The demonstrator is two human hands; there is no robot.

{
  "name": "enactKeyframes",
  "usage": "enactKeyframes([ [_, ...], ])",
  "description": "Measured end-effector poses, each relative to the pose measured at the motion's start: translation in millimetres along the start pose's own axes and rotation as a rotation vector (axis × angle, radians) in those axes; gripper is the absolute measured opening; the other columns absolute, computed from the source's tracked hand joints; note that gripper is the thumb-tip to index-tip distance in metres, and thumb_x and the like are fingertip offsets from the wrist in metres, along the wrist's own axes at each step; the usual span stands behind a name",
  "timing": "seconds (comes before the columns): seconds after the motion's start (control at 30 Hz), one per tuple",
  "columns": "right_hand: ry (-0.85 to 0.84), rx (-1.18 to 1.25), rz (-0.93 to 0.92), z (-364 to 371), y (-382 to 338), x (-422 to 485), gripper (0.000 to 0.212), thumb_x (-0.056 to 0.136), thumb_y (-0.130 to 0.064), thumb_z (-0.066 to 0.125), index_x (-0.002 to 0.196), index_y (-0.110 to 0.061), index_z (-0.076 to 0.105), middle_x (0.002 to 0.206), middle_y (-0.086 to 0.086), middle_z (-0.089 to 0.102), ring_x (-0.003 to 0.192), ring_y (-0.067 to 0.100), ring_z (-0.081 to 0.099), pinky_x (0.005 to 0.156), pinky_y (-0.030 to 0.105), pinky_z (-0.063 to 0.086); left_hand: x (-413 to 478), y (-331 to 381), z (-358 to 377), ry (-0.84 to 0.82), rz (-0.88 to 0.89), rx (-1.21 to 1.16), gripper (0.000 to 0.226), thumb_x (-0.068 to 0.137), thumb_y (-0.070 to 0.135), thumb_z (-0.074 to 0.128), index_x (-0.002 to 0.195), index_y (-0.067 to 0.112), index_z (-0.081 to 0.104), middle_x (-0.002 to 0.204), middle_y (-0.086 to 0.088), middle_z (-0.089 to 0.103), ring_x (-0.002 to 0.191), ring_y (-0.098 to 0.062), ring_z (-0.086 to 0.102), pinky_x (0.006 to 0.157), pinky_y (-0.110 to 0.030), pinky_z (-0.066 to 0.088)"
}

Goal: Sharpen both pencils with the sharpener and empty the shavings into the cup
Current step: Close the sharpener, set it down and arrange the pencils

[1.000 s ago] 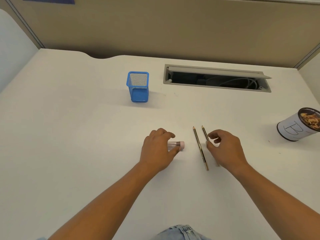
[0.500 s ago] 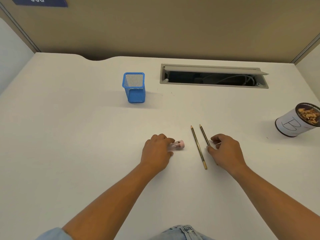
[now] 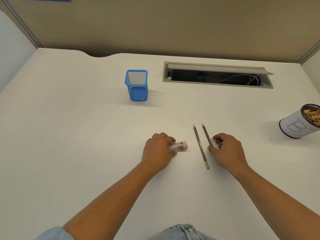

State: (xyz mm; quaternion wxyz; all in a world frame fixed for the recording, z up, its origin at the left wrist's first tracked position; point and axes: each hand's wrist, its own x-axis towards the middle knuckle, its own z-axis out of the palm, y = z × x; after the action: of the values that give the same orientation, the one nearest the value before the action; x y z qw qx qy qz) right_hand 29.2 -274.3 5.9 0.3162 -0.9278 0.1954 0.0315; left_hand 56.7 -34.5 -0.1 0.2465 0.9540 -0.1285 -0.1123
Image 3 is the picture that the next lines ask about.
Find person's right hand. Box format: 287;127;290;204
208;133;249;173

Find person's left hand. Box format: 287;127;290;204
141;132;178;174

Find clear pink pencil sharpener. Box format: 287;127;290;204
167;140;188;153

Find short black yellow pencil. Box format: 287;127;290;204
202;123;214;148

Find person's left forearm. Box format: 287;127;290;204
61;161;166;240

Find person's right forearm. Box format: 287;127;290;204
226;164;320;240

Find long black yellow pencil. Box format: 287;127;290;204
193;124;210;170

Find blue mesh pen holder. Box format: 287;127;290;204
125;69;149;102

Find light blue jeans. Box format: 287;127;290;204
147;223;218;240

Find paper-wrapped can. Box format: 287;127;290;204
279;103;320;140

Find pencil shavings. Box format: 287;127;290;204
303;108;320;128

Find light blue shirt sleeve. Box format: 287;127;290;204
34;225;76;240

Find grey desk cable tray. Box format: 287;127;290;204
162;61;275;89

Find white cable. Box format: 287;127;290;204
207;73;261;87

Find grey cable tray lid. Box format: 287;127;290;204
167;63;275;75

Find aluminium partition frame strip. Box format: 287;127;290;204
0;0;44;49
297;41;320;64

